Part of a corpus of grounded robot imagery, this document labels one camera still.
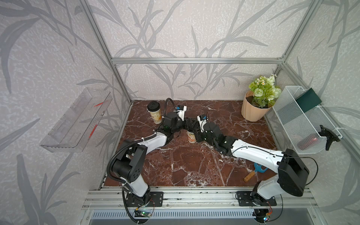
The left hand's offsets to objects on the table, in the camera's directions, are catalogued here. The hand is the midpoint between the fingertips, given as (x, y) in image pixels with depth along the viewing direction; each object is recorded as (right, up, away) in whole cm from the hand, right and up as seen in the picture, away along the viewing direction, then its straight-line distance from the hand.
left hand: (194, 122), depth 88 cm
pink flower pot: (+41, +6, +10) cm, 43 cm away
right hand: (0, -3, -6) cm, 7 cm away
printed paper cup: (-26, +4, +8) cm, 27 cm away
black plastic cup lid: (-27, +10, +6) cm, 30 cm away
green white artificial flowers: (+45, +19, -1) cm, 48 cm away
